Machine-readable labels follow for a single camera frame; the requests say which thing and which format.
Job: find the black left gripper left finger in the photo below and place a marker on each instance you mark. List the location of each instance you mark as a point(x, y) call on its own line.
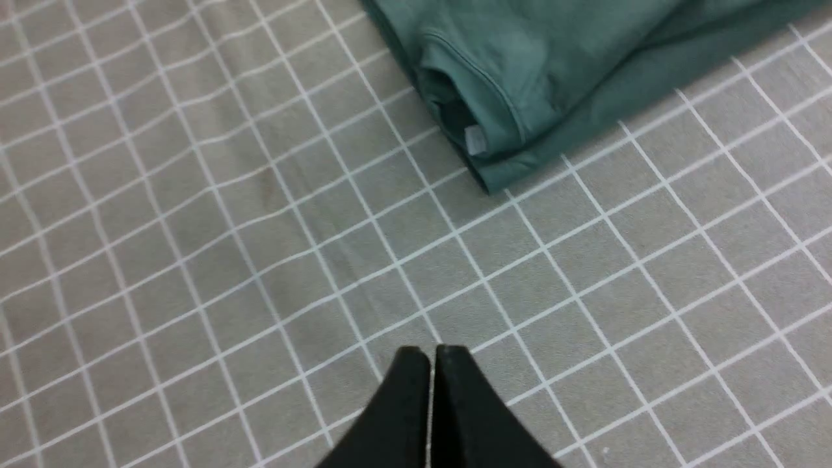
point(392, 429)

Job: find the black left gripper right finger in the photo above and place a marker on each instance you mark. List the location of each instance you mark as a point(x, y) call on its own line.
point(472, 427)

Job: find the green long sleeve shirt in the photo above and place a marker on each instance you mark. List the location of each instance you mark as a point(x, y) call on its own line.
point(514, 84)

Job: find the grey checkered tablecloth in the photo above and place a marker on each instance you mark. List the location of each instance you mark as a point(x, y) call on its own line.
point(221, 219)

